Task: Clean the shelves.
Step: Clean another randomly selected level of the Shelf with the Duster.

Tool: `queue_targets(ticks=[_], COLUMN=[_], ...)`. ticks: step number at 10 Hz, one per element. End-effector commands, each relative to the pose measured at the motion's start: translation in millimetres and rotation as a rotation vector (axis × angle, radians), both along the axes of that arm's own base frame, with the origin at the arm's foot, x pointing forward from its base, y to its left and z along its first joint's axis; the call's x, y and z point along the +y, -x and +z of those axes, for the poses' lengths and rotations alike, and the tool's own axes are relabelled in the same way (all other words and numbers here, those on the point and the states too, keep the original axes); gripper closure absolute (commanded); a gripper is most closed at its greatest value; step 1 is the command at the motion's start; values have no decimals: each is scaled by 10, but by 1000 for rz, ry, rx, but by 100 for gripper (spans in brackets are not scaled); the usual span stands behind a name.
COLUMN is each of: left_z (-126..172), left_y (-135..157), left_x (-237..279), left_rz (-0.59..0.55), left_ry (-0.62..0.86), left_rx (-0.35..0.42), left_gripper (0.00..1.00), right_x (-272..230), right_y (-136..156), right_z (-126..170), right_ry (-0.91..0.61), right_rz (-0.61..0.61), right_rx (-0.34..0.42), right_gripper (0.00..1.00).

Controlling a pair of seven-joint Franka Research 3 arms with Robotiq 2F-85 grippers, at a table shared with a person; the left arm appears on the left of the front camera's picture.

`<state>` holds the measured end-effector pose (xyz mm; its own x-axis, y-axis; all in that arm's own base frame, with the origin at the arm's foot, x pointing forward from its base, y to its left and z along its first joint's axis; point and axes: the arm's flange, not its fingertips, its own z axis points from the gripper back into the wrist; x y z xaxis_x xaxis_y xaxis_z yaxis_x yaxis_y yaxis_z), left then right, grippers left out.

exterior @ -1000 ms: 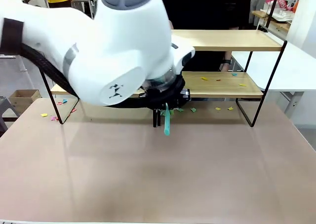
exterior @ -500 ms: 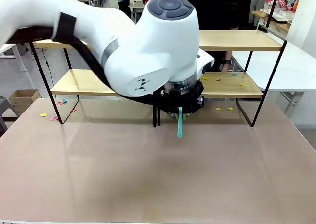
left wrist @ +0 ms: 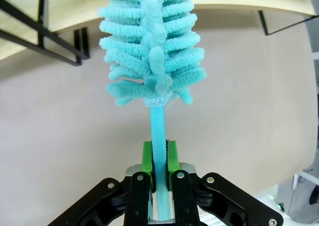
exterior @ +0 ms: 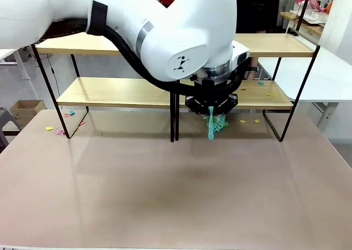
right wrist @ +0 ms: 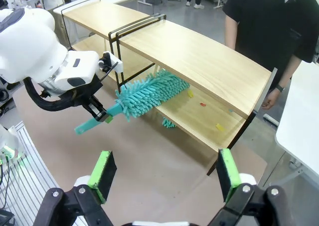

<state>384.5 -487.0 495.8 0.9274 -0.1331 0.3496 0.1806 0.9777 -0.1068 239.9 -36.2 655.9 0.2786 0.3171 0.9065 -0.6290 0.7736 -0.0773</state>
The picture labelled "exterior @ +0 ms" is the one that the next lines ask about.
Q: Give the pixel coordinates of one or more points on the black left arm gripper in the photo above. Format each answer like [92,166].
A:
[203,104]

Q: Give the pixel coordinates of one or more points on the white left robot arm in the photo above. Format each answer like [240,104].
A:
[178,27]

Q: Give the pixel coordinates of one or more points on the person's left hand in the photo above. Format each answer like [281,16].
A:
[252,76]

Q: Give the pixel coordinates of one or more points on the black wrist watch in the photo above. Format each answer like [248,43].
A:
[253,68]

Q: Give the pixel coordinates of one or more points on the person in black clothes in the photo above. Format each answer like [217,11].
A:
[255,7]

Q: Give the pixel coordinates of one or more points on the large white table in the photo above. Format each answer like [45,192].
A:
[316,76]

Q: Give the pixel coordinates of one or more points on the wooden storage rack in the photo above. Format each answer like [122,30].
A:
[305,24]

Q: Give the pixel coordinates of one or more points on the black stand pole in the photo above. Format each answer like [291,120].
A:
[303,10]

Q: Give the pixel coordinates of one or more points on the pink white bag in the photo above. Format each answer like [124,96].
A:
[314,2]

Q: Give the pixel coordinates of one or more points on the brown cardboard box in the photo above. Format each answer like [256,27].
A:
[27,111]

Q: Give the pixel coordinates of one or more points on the grey stool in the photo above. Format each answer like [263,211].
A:
[5,126]

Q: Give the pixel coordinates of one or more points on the small white table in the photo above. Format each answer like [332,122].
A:
[8,53]

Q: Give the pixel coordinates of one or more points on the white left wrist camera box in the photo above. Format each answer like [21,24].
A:
[241,54]

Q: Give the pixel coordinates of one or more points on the wooden shelf unit black frame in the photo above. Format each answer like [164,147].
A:
[110,91]
[275,44]

